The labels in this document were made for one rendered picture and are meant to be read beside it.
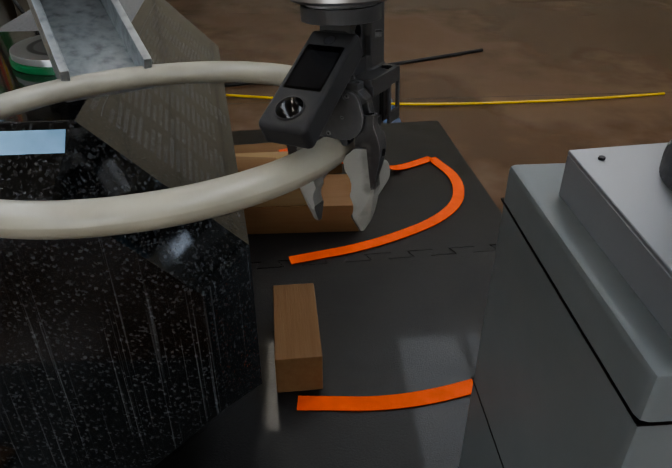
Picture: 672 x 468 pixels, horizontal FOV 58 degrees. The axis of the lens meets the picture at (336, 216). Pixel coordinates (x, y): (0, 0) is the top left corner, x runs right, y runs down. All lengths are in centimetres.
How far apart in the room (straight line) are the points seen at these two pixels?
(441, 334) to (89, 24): 124
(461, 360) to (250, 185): 132
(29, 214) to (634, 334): 52
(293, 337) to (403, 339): 35
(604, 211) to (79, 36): 79
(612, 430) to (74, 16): 95
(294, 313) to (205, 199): 122
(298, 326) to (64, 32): 94
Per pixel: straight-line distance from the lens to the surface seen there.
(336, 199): 219
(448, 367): 172
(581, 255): 71
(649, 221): 68
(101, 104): 113
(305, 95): 50
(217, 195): 48
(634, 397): 63
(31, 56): 128
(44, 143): 103
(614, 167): 77
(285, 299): 172
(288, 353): 156
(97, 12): 112
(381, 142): 55
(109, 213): 48
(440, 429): 158
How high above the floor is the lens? 123
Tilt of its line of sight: 32 degrees down
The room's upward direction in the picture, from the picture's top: straight up
